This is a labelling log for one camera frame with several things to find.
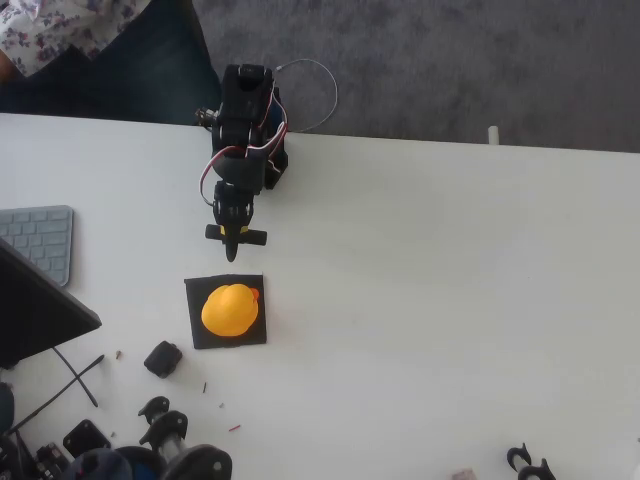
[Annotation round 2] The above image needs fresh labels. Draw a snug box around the yellow rubber duck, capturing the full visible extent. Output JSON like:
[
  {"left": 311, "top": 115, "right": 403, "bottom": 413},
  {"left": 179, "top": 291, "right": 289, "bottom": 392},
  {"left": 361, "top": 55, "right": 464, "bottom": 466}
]
[{"left": 200, "top": 282, "right": 262, "bottom": 337}]

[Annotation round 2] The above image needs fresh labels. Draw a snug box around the person forearm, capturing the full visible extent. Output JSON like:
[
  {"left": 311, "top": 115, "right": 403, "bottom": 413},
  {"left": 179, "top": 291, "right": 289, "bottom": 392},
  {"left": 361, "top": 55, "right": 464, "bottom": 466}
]
[{"left": 0, "top": 49, "right": 25, "bottom": 82}]

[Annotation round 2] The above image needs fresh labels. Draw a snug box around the black square pad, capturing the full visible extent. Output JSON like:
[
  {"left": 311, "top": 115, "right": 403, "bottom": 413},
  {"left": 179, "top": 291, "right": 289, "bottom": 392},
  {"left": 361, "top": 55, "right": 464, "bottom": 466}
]
[{"left": 184, "top": 272, "right": 268, "bottom": 350}]

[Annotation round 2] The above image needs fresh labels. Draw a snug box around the black square mounting plate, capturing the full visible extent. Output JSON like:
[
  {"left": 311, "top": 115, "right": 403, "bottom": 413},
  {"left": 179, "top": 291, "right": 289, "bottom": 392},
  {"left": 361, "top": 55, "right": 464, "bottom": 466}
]
[{"left": 62, "top": 418, "right": 112, "bottom": 459}]

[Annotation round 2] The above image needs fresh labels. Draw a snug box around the black servo motor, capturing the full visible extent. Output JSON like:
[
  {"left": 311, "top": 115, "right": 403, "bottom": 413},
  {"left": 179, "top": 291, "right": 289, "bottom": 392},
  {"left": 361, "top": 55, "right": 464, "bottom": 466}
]
[{"left": 143, "top": 340, "right": 184, "bottom": 380}]

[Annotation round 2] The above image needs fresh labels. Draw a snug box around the person in floral shirt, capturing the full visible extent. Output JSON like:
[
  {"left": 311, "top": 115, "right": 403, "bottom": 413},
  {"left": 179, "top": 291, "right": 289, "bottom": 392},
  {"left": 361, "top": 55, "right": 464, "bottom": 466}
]
[{"left": 0, "top": 0, "right": 222, "bottom": 124}]

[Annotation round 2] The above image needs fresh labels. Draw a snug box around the black thin probe tool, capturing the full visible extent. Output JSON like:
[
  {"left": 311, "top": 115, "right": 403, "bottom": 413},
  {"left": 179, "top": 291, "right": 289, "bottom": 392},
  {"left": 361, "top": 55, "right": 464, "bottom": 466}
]
[
  {"left": 7, "top": 354, "right": 106, "bottom": 436},
  {"left": 52, "top": 346, "right": 99, "bottom": 408}
]

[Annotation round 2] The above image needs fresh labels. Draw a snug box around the grey keyboard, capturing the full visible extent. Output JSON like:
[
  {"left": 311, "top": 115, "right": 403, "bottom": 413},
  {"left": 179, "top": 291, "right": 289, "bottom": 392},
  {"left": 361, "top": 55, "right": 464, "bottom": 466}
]
[{"left": 0, "top": 204, "right": 75, "bottom": 287}]

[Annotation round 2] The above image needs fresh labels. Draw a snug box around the dark laptop screen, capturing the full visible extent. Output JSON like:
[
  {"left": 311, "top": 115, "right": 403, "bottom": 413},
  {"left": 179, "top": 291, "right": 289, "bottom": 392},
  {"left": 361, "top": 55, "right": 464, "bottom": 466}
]
[{"left": 0, "top": 237, "right": 103, "bottom": 370}]

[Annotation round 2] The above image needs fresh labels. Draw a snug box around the floral white shirt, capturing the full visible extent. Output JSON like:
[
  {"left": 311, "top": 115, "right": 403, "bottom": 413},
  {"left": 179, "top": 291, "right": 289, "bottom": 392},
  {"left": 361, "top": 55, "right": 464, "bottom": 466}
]
[{"left": 0, "top": 0, "right": 151, "bottom": 79}]

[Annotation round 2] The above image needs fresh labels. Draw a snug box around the black circuit board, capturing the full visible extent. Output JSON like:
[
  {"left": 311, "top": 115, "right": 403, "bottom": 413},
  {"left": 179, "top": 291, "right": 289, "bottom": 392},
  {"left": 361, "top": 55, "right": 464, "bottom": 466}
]
[{"left": 34, "top": 442, "right": 71, "bottom": 476}]

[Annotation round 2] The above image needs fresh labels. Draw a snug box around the dark blue round object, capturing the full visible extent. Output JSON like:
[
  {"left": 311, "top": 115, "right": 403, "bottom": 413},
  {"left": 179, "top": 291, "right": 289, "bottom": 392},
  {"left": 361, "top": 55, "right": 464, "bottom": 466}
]
[{"left": 0, "top": 382, "right": 16, "bottom": 436}]

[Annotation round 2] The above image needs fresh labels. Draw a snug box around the black hooked clamp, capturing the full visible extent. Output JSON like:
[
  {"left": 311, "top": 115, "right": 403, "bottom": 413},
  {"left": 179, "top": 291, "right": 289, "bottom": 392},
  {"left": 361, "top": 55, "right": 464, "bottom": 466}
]
[{"left": 506, "top": 442, "right": 557, "bottom": 480}]

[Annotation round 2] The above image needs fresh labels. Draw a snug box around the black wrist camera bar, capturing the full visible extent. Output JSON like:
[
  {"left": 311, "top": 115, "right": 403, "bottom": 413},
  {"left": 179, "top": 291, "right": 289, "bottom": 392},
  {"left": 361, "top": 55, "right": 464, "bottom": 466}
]
[{"left": 204, "top": 223, "right": 270, "bottom": 247}]

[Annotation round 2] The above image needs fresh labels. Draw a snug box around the thin grey wire loop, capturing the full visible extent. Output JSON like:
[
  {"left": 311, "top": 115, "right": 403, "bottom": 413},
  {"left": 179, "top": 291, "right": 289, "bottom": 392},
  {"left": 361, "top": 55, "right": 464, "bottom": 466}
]
[{"left": 273, "top": 58, "right": 339, "bottom": 134}]

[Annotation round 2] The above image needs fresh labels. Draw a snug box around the black cable bundle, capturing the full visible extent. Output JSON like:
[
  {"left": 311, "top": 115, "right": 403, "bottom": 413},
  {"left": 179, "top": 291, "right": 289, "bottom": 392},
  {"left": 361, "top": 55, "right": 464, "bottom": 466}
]
[{"left": 0, "top": 433, "right": 37, "bottom": 480}]

